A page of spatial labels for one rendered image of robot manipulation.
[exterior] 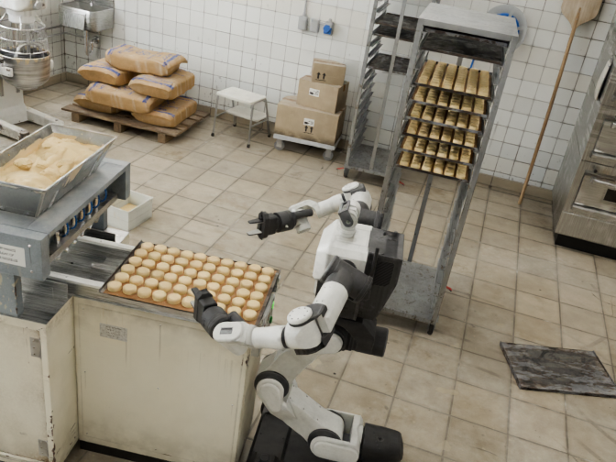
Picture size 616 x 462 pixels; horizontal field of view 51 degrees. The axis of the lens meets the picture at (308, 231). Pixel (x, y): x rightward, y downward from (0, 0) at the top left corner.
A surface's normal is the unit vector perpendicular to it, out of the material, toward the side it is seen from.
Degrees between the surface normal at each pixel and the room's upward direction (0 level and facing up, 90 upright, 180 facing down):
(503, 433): 0
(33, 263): 90
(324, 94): 89
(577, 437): 0
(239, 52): 90
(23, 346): 90
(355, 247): 0
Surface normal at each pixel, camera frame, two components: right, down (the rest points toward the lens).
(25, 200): -0.20, 0.72
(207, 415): -0.16, 0.45
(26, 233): 0.14, -0.87
